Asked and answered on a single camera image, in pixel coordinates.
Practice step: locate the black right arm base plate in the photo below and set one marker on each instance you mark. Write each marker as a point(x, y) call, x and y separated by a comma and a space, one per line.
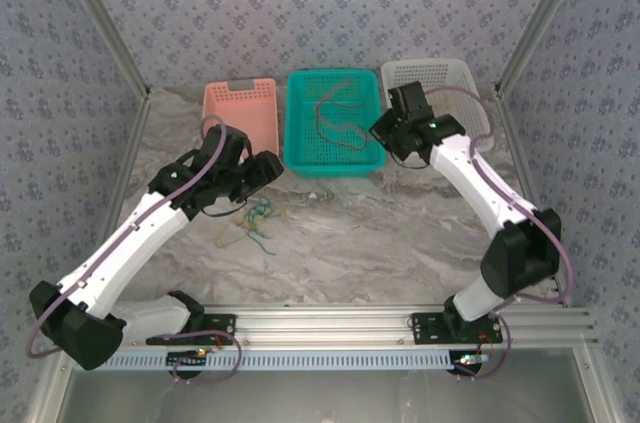
point(425, 328)

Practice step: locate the teal plastic basket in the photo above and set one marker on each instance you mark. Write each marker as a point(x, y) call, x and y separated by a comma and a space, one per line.
point(295, 153)

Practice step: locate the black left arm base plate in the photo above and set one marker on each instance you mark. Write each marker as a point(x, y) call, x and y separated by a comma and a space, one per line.
point(220, 325)

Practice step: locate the aluminium table side rail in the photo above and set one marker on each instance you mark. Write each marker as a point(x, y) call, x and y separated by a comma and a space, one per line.
point(128, 153)

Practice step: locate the white plastic basket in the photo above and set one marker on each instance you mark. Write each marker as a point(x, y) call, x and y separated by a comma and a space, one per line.
point(450, 75)

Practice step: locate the grey metal shelf panel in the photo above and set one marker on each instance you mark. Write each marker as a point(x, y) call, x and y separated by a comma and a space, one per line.
point(325, 398)

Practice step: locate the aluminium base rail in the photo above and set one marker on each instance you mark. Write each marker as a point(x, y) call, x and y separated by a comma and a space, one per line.
point(325, 328)

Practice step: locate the small black circuit board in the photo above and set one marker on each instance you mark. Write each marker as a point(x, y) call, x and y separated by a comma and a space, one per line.
point(187, 360)
point(467, 363)

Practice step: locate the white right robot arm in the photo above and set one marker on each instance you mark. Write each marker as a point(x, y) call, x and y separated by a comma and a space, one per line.
point(480, 183)

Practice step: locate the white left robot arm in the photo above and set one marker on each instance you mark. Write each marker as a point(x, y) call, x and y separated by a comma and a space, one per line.
point(130, 243)

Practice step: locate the aluminium frame post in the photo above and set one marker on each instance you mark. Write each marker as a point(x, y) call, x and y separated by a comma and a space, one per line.
point(541, 18)
point(107, 28)

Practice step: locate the pink plastic basket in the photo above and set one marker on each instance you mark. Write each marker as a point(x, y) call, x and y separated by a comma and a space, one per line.
point(250, 113)

